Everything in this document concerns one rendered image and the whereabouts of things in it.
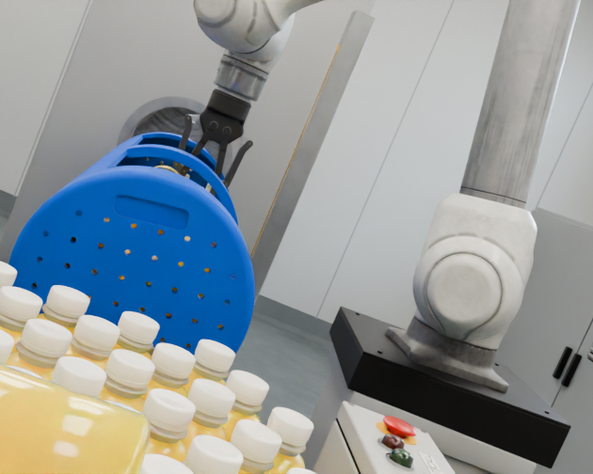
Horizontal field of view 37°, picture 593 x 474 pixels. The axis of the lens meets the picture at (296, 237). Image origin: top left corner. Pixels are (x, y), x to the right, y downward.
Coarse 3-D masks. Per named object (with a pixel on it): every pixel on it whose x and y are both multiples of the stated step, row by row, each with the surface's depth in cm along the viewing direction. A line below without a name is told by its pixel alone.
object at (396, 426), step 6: (384, 420) 88; (390, 420) 88; (396, 420) 88; (402, 420) 89; (390, 426) 87; (396, 426) 87; (402, 426) 87; (408, 426) 88; (390, 432) 88; (396, 432) 87; (402, 432) 86; (408, 432) 87; (414, 432) 87
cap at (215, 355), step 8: (200, 344) 88; (208, 344) 88; (216, 344) 90; (200, 352) 87; (208, 352) 87; (216, 352) 87; (224, 352) 88; (232, 352) 89; (200, 360) 87; (208, 360) 87; (216, 360) 87; (224, 360) 87; (232, 360) 88; (216, 368) 87; (224, 368) 88
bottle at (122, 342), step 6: (120, 336) 86; (120, 342) 86; (126, 342) 85; (132, 342) 86; (138, 342) 86; (114, 348) 86; (120, 348) 86; (126, 348) 86; (132, 348) 86; (138, 348) 86; (144, 348) 86; (150, 348) 87; (144, 354) 87
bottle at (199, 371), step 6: (198, 366) 87; (204, 366) 87; (192, 372) 88; (198, 372) 87; (204, 372) 87; (210, 372) 87; (216, 372) 87; (222, 372) 88; (228, 372) 89; (192, 378) 87; (198, 378) 87; (204, 378) 87; (210, 378) 87; (216, 378) 88; (186, 384) 87; (222, 384) 88; (186, 390) 86
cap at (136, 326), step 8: (128, 312) 87; (120, 320) 86; (128, 320) 85; (136, 320) 86; (144, 320) 87; (152, 320) 88; (120, 328) 86; (128, 328) 85; (136, 328) 85; (144, 328) 85; (152, 328) 86; (128, 336) 85; (136, 336) 85; (144, 336) 86; (152, 336) 86
